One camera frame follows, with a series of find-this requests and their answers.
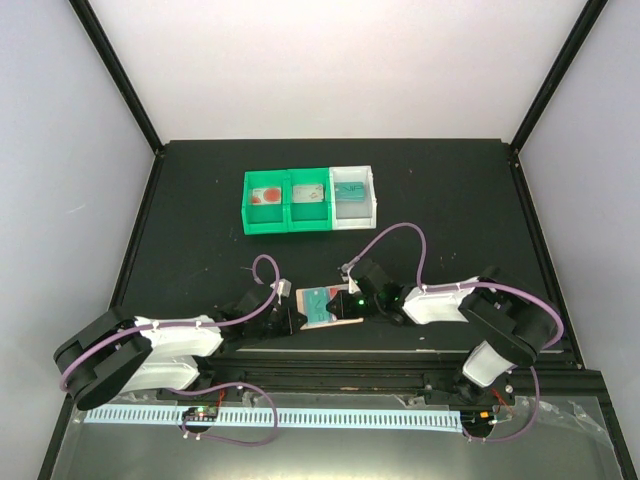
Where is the left small circuit board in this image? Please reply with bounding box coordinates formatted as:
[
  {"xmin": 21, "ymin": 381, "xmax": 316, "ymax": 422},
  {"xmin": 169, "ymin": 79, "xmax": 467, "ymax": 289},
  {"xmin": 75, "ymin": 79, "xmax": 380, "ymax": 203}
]
[{"xmin": 182, "ymin": 406, "xmax": 218, "ymax": 422}]

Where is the red white card in bin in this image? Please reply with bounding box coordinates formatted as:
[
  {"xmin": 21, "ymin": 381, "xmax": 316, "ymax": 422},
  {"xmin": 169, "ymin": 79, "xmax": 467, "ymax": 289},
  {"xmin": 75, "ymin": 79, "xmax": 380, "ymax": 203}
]
[{"xmin": 250, "ymin": 187, "xmax": 282, "ymax": 206}]

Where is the green bin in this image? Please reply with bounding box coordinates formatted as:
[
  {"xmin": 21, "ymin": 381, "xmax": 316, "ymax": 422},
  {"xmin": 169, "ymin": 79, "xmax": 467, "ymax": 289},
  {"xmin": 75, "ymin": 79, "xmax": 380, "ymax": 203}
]
[
  {"xmin": 287, "ymin": 167, "xmax": 333, "ymax": 233},
  {"xmin": 241, "ymin": 170, "xmax": 290, "ymax": 235}
]

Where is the teal VIP card in bin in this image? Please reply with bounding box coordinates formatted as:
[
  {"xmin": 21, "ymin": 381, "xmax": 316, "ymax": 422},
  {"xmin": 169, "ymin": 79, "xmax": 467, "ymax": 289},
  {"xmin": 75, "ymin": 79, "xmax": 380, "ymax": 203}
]
[{"xmin": 334, "ymin": 181, "xmax": 366, "ymax": 202}]

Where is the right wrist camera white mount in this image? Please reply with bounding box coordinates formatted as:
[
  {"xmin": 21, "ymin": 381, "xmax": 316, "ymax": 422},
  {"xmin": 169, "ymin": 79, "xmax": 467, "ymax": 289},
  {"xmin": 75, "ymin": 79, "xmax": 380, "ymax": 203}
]
[{"xmin": 348, "ymin": 279, "xmax": 360, "ymax": 294}]

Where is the purple cable loop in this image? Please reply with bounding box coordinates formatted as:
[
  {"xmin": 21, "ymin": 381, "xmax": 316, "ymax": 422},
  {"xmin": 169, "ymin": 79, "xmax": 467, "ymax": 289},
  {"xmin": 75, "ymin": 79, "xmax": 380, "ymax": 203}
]
[
  {"xmin": 460, "ymin": 367, "xmax": 541, "ymax": 445},
  {"xmin": 179, "ymin": 382, "xmax": 279, "ymax": 446}
]

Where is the left green bin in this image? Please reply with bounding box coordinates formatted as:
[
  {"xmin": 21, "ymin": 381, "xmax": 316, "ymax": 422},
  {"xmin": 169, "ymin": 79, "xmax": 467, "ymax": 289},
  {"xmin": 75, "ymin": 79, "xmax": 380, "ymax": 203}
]
[{"xmin": 241, "ymin": 170, "xmax": 290, "ymax": 235}]

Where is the white bin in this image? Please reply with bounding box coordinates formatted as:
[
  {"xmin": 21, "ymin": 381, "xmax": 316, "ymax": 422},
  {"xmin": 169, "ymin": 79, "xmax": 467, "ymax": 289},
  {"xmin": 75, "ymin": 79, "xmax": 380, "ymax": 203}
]
[{"xmin": 329, "ymin": 165, "xmax": 377, "ymax": 230}]

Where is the beige leather card holder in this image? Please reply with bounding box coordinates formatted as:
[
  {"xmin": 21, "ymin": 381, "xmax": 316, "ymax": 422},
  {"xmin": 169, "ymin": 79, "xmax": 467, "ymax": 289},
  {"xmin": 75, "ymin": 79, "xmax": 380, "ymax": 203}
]
[{"xmin": 296, "ymin": 284, "xmax": 364, "ymax": 330}]

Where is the left black frame post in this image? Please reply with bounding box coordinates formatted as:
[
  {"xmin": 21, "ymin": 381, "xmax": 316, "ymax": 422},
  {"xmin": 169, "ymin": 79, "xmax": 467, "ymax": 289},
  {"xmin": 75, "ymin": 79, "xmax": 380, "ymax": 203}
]
[{"xmin": 68, "ymin": 0, "xmax": 164, "ymax": 154}]

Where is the black frame post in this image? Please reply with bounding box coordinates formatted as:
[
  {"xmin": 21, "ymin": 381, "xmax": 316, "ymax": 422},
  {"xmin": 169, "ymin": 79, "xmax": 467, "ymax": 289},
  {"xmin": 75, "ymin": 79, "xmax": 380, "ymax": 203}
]
[
  {"xmin": 510, "ymin": 0, "xmax": 608, "ymax": 153},
  {"xmin": 68, "ymin": 0, "xmax": 164, "ymax": 154}
]

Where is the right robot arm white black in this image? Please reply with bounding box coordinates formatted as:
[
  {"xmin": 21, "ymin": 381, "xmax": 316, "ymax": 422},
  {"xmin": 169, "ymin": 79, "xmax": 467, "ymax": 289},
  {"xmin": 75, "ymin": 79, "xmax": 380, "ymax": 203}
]
[{"xmin": 324, "ymin": 259, "xmax": 564, "ymax": 403}]

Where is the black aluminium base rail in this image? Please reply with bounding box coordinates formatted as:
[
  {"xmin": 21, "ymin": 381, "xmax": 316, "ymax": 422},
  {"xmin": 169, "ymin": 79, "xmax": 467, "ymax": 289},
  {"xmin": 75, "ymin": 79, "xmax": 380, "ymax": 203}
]
[{"xmin": 186, "ymin": 351, "xmax": 611, "ymax": 410}]

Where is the right small circuit board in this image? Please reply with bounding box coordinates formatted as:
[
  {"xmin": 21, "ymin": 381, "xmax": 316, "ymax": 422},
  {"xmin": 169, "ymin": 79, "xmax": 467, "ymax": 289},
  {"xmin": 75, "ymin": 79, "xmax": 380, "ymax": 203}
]
[{"xmin": 460, "ymin": 410, "xmax": 498, "ymax": 427}]

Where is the white grey card in bin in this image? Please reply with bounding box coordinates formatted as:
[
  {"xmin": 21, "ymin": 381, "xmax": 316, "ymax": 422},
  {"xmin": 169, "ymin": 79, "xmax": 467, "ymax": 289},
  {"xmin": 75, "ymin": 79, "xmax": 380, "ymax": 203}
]
[{"xmin": 291, "ymin": 184, "xmax": 325, "ymax": 204}]

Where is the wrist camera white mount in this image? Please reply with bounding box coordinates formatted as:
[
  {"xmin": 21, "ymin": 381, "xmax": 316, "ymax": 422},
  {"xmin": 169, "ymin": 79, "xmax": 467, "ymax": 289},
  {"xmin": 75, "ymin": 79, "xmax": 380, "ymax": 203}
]
[
  {"xmin": 348, "ymin": 279, "xmax": 360, "ymax": 294},
  {"xmin": 271, "ymin": 278, "xmax": 292, "ymax": 304}
]

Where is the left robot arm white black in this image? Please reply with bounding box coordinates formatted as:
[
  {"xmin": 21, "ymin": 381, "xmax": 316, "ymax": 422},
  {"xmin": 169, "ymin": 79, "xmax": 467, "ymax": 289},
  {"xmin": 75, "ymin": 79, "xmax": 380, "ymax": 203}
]
[{"xmin": 53, "ymin": 285, "xmax": 307, "ymax": 411}]

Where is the small circuit board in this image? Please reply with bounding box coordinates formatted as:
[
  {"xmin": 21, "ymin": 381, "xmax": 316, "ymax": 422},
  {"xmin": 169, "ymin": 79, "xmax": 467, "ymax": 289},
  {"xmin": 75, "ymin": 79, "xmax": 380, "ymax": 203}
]
[
  {"xmin": 460, "ymin": 410, "xmax": 498, "ymax": 427},
  {"xmin": 182, "ymin": 406, "xmax": 218, "ymax": 422}
]

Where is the middle green bin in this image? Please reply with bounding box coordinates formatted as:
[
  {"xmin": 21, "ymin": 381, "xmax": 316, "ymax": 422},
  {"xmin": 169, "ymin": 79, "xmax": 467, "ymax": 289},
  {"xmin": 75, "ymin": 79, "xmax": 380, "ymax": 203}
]
[{"xmin": 287, "ymin": 167, "xmax": 333, "ymax": 233}]

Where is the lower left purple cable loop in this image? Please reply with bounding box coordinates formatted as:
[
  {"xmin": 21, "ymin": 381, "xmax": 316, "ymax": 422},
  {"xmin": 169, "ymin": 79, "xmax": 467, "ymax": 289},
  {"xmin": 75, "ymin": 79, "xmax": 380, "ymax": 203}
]
[{"xmin": 179, "ymin": 382, "xmax": 279, "ymax": 446}]

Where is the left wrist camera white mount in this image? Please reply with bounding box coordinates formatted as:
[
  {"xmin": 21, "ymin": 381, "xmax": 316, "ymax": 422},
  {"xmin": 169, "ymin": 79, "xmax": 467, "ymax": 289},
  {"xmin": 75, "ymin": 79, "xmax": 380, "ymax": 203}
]
[{"xmin": 271, "ymin": 278, "xmax": 292, "ymax": 304}]

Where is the white slotted cable duct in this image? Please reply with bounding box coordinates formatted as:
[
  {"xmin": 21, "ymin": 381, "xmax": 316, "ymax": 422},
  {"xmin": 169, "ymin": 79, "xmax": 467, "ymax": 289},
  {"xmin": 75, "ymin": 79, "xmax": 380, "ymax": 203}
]
[{"xmin": 84, "ymin": 404, "xmax": 463, "ymax": 433}]

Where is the right black frame post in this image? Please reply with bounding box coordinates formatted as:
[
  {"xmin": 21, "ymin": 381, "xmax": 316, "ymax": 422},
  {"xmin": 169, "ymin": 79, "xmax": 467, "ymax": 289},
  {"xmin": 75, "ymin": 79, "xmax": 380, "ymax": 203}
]
[{"xmin": 510, "ymin": 0, "xmax": 608, "ymax": 153}]

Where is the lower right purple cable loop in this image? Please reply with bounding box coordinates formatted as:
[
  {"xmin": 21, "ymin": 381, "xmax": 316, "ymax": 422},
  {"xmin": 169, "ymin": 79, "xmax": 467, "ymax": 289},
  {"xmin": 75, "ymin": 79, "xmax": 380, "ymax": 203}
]
[{"xmin": 460, "ymin": 367, "xmax": 541, "ymax": 445}]

